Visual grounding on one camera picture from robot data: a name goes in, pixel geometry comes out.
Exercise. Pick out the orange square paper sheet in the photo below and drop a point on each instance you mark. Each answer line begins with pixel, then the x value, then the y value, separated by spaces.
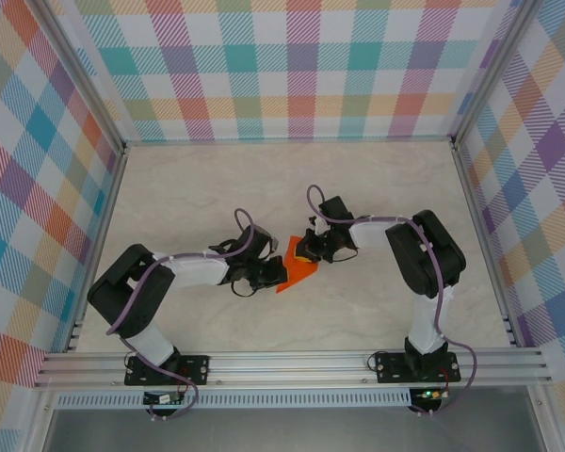
pixel 296 275

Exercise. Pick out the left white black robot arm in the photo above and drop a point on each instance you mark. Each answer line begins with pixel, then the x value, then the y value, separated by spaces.
pixel 198 273

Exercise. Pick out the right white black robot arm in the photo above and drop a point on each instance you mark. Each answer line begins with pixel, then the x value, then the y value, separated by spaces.
pixel 376 233

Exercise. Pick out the grey metal panel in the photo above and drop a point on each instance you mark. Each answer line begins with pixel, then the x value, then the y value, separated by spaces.
pixel 287 431

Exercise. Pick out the left small circuit board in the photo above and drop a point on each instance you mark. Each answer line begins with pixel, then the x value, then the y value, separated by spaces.
pixel 162 398

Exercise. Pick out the small circuit board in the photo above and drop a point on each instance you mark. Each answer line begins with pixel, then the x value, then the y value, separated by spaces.
pixel 162 398
pixel 431 394

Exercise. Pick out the right small circuit board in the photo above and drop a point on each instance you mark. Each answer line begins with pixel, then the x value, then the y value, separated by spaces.
pixel 431 394

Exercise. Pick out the white right plastic mount bracket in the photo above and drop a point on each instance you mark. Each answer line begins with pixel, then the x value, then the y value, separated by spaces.
pixel 319 227

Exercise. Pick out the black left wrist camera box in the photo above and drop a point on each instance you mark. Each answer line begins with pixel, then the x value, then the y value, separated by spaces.
pixel 261 241

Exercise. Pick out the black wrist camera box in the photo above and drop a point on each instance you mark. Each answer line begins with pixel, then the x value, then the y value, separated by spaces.
pixel 261 241
pixel 336 207

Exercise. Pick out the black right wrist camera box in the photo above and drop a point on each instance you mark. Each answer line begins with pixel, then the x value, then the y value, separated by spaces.
pixel 336 207

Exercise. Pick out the long aluminium mounting rail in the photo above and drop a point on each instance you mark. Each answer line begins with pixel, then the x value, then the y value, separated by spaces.
pixel 287 369

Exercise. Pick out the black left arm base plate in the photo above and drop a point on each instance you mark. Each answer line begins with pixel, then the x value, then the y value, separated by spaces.
pixel 195 367

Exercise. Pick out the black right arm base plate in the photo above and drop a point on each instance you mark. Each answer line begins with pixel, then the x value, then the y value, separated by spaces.
pixel 391 367

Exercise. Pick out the aluminium side rail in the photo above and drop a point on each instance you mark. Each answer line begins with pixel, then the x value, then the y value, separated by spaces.
pixel 478 219
pixel 104 221

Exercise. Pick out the aluminium frame post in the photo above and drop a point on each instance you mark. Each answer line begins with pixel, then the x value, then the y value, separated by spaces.
pixel 492 75
pixel 82 77

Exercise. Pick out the aluminium frame leg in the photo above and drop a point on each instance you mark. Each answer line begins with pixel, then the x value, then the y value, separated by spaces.
pixel 548 424
pixel 37 424

